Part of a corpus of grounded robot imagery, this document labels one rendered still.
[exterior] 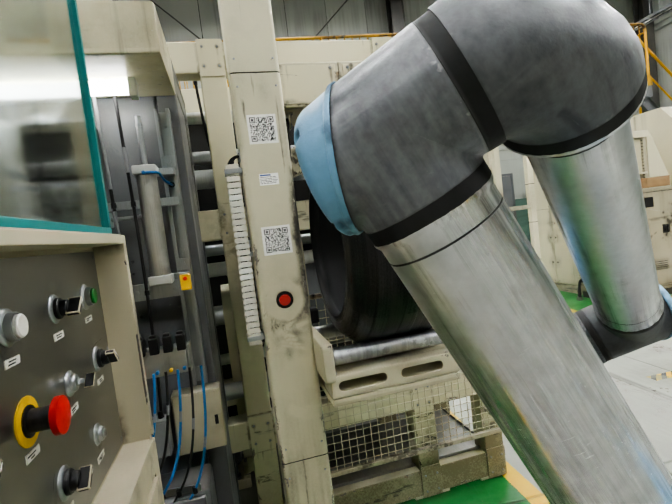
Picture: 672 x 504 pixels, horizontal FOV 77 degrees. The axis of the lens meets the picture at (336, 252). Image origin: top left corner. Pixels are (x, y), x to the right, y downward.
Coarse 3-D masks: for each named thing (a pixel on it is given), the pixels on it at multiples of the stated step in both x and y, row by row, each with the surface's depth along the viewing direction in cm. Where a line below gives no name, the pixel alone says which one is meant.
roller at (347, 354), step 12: (396, 336) 114; (408, 336) 114; (420, 336) 115; (432, 336) 115; (336, 348) 110; (348, 348) 110; (360, 348) 110; (372, 348) 111; (384, 348) 112; (396, 348) 112; (408, 348) 114; (336, 360) 108; (348, 360) 109; (360, 360) 111
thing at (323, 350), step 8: (312, 328) 124; (320, 336) 114; (320, 344) 106; (328, 344) 105; (320, 352) 106; (328, 352) 104; (320, 360) 108; (328, 360) 104; (320, 368) 109; (328, 368) 104; (328, 376) 104
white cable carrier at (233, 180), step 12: (228, 168) 109; (228, 180) 109; (228, 192) 109; (240, 192) 110; (240, 204) 110; (240, 216) 110; (240, 228) 110; (240, 240) 110; (240, 252) 110; (252, 252) 113; (240, 264) 110; (240, 276) 110; (252, 276) 111; (252, 288) 111; (252, 300) 111; (252, 312) 111; (252, 324) 112; (252, 336) 112
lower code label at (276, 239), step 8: (288, 224) 112; (264, 232) 111; (272, 232) 111; (280, 232) 112; (288, 232) 112; (264, 240) 111; (272, 240) 111; (280, 240) 112; (288, 240) 112; (264, 248) 111; (272, 248) 111; (280, 248) 112; (288, 248) 112
